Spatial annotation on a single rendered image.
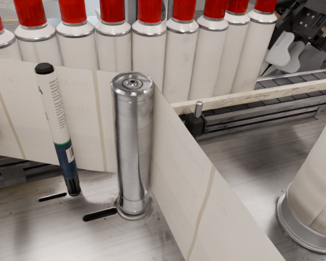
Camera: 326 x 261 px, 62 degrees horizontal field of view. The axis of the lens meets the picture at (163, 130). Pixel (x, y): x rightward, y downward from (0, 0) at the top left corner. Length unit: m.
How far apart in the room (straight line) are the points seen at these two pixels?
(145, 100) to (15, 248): 0.23
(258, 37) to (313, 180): 0.28
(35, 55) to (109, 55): 0.10
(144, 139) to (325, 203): 0.20
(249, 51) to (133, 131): 0.33
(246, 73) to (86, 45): 0.29
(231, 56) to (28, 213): 0.39
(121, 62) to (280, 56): 0.29
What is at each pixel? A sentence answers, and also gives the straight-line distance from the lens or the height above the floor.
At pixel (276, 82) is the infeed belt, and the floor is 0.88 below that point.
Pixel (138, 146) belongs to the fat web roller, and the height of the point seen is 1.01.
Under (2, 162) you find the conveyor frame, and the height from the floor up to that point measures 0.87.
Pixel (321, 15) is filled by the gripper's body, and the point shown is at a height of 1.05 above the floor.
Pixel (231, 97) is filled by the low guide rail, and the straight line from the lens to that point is 0.52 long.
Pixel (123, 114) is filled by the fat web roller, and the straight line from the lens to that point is 0.24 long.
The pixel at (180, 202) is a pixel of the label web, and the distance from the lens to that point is 0.26.
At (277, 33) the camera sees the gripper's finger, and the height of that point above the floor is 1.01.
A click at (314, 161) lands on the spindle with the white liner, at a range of 0.33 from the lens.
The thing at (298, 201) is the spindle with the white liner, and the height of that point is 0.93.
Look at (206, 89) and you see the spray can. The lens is 0.49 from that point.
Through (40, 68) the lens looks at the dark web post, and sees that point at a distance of 0.27.
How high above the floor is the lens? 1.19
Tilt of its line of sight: 41 degrees down
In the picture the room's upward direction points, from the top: 5 degrees clockwise
